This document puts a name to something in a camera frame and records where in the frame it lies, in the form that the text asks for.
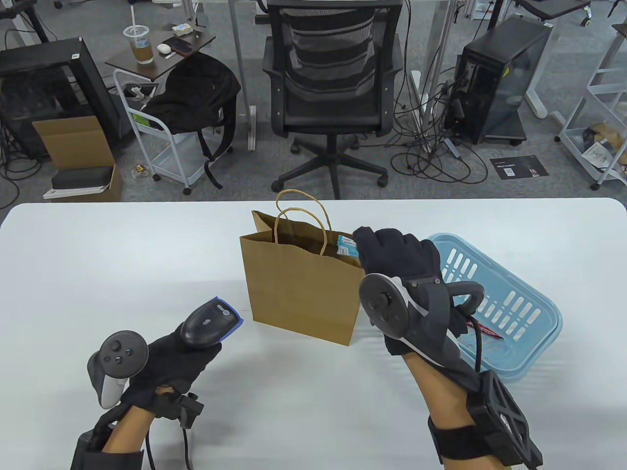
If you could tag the person's right hand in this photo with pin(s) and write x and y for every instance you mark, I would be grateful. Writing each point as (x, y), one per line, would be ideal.
(401, 254)

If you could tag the person's left hand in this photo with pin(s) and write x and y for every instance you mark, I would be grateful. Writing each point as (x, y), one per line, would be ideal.
(171, 364)

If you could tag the grey hand controller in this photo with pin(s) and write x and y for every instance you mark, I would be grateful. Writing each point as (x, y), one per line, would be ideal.
(117, 355)
(384, 303)

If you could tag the blue instant coffee powder package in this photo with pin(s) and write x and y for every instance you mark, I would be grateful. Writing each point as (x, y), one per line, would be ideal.
(347, 245)

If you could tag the black barcode scanner blue trim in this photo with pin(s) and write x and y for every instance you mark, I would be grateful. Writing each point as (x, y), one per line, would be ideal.
(210, 323)

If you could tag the brown paper bag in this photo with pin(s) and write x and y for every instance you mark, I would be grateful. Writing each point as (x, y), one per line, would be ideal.
(303, 289)

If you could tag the red instant coffee powder package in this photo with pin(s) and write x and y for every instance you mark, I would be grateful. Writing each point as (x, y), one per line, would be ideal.
(490, 332)

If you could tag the person's right forearm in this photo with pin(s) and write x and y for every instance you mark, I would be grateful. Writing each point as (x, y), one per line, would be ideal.
(436, 391)

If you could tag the person's left forearm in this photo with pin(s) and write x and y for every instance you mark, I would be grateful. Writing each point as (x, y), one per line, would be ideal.
(127, 433)

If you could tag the light blue plastic basket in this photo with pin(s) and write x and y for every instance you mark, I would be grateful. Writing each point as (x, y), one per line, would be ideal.
(529, 313)

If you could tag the black booklet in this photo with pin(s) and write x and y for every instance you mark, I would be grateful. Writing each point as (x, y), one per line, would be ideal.
(519, 167)

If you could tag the black mesh office chair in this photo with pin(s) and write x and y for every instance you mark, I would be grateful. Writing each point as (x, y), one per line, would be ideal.
(333, 112)

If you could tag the small snack wrapper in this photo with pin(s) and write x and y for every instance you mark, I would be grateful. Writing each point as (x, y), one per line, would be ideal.
(139, 172)

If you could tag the black computer tower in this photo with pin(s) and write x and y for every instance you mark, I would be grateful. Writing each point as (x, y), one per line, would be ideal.
(490, 73)

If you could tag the white rolling cart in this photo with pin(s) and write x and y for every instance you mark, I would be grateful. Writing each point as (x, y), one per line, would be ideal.
(171, 161)

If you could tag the white desk leg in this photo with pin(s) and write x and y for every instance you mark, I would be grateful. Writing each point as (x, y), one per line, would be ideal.
(237, 49)
(536, 98)

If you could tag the open cardboard box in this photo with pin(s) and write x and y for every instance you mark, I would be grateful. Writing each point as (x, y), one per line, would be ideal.
(73, 142)

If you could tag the black backpack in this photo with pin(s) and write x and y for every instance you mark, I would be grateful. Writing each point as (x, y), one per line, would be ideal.
(196, 93)

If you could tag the power strip with plugs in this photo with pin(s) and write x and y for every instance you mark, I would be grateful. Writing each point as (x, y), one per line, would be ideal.
(139, 91)

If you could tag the small brown side table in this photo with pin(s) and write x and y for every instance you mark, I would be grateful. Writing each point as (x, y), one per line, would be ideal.
(122, 63)

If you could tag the black phone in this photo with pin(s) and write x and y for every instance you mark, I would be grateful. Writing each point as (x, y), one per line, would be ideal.
(179, 45)

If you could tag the small cardboard packet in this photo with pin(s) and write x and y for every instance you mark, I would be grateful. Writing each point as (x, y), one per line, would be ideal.
(181, 29)

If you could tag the plastic iced drink cup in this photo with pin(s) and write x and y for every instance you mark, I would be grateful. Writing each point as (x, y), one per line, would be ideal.
(142, 49)

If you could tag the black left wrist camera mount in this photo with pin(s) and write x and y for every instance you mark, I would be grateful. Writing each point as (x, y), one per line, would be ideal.
(98, 460)

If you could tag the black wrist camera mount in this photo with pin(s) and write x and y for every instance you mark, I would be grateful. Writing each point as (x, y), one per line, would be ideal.
(499, 421)
(98, 460)

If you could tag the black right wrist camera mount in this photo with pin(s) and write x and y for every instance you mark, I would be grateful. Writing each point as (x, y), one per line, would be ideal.
(499, 421)

